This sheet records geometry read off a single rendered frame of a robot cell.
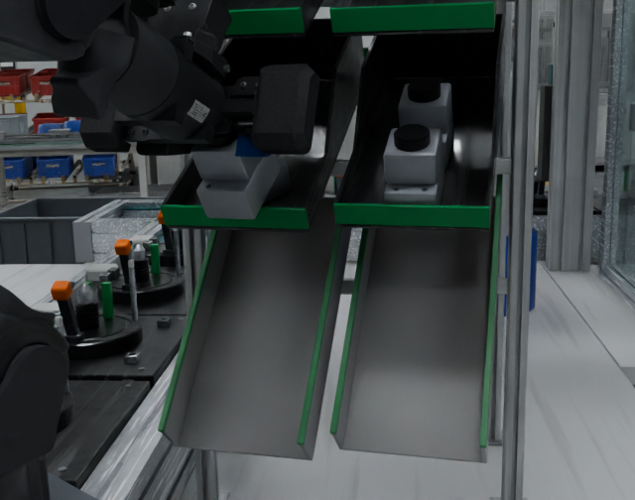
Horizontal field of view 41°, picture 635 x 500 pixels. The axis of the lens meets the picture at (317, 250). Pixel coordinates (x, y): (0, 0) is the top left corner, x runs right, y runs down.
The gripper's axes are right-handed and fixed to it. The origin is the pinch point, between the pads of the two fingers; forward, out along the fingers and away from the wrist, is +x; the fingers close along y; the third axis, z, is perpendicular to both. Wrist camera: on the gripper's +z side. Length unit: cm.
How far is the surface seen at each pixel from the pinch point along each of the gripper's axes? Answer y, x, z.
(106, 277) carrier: 49, 53, -7
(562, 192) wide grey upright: -11, 129, 28
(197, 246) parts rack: 10.8, 16.2, -6.8
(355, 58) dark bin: -2.0, 20.4, 14.5
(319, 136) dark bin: -0.3, 17.5, 5.2
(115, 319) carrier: 36, 40, -14
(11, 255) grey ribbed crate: 168, 161, 9
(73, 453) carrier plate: 18.1, 11.4, -28.1
